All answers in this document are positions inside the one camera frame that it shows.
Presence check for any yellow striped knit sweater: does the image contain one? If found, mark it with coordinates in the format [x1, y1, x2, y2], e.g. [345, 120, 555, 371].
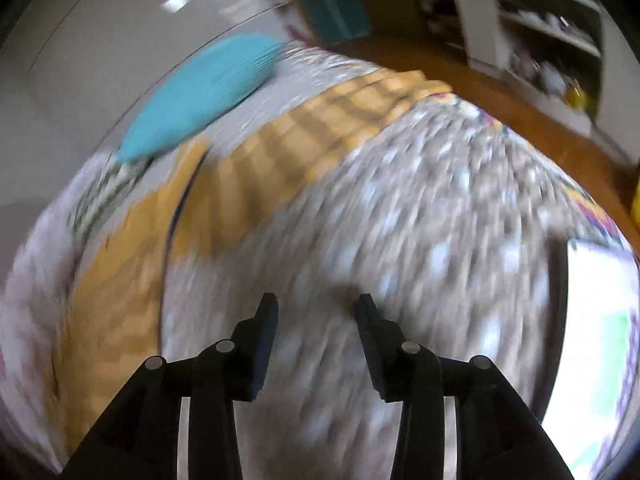
[54, 70, 449, 452]

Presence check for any turquoise pillow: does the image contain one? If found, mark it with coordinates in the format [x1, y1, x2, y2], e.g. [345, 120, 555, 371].
[116, 34, 283, 162]

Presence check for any white shelf unit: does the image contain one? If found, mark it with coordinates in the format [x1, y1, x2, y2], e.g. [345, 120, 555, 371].
[454, 0, 639, 165]

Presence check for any grey white-dotted bedspread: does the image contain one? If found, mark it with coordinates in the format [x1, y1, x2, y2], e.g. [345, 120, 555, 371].
[64, 41, 634, 480]

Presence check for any pink floral rolled blanket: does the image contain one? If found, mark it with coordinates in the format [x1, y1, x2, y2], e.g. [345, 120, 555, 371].
[1, 152, 111, 472]

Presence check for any olive white-dotted pillow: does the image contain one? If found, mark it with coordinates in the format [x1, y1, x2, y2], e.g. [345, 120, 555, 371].
[67, 152, 152, 243]

